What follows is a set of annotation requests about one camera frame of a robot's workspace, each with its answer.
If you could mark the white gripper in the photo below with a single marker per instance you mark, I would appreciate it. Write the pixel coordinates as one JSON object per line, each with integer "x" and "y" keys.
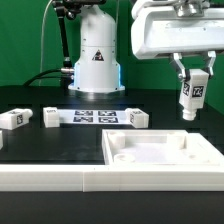
{"x": 176, "y": 27}

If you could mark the white square table top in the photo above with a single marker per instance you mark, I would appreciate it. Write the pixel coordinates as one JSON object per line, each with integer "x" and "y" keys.
{"x": 158, "y": 147}

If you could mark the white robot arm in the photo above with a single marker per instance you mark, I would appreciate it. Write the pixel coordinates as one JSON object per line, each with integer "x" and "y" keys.
{"x": 96, "y": 70}

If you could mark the white marker base sheet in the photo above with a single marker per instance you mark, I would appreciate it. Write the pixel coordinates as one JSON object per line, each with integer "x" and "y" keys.
{"x": 111, "y": 117}

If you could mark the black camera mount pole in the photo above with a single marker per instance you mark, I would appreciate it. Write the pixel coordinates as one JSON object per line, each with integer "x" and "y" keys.
{"x": 70, "y": 9}

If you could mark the white front fence wall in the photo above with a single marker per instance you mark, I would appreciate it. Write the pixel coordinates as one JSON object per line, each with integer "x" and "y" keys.
{"x": 92, "y": 178}

